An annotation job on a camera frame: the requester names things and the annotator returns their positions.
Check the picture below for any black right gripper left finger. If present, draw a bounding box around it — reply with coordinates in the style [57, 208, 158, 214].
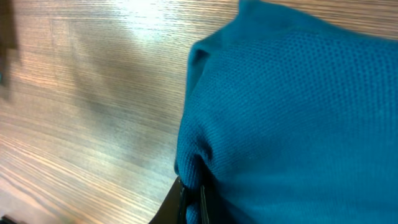
[149, 177, 187, 224]

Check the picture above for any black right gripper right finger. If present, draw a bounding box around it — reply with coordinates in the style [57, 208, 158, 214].
[200, 185, 218, 224]

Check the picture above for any blue polo shirt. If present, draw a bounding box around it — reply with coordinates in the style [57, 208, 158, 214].
[175, 1, 397, 223]

